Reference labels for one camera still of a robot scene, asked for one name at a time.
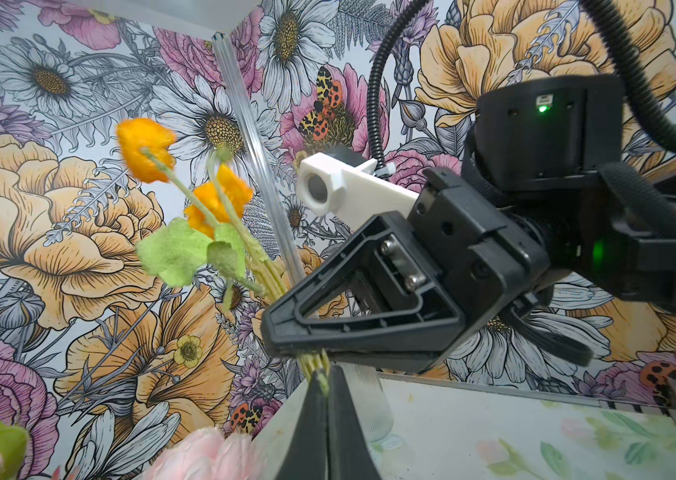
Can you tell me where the clear glass cylinder vase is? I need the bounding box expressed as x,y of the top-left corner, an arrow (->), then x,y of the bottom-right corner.
338,363 -> 394,442

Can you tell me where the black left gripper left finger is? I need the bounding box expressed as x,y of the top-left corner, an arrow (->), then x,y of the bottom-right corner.
276,369 -> 329,480

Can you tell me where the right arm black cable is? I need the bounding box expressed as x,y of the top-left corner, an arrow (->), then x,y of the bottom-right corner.
366,0 -> 676,175

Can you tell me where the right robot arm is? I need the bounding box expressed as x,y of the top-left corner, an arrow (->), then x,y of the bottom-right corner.
261,75 -> 676,373

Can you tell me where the pink rose flower stem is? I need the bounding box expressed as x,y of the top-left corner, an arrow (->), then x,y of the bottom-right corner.
139,427 -> 263,480

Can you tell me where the orange poppy flower stem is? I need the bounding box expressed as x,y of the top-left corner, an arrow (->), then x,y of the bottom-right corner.
115,117 -> 333,397

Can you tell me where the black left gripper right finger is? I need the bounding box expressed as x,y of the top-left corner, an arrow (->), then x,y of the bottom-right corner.
327,366 -> 381,480

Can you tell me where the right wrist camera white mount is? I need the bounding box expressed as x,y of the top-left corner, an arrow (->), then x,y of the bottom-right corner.
296,146 -> 418,230

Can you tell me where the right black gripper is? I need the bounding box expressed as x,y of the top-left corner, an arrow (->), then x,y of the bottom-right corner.
261,167 -> 550,360

